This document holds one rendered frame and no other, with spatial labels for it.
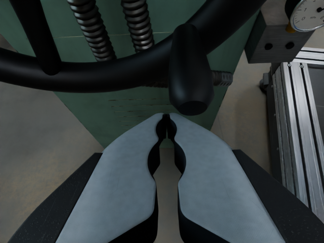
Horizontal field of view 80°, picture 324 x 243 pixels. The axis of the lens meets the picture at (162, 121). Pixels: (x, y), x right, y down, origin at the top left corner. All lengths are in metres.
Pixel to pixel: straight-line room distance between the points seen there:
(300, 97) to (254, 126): 0.24
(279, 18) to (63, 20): 0.34
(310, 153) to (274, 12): 0.48
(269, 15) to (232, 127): 0.64
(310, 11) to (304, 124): 0.50
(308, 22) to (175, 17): 0.19
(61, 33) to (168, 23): 0.19
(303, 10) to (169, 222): 0.72
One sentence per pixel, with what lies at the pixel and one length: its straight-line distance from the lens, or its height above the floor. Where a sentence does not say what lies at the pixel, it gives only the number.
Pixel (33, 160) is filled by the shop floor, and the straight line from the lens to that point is 1.05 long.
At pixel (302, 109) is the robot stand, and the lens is 0.82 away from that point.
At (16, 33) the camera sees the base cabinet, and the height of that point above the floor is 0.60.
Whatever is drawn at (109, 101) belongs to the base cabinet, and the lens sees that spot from 0.54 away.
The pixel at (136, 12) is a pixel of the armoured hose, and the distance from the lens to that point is 0.20.
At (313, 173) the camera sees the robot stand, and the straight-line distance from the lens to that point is 0.73.
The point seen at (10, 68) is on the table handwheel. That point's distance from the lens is 0.20.
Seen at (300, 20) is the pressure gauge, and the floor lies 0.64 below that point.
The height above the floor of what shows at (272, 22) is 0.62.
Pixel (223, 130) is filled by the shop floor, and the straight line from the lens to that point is 0.93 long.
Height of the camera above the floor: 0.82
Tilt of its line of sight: 62 degrees down
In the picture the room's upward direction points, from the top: 6 degrees counter-clockwise
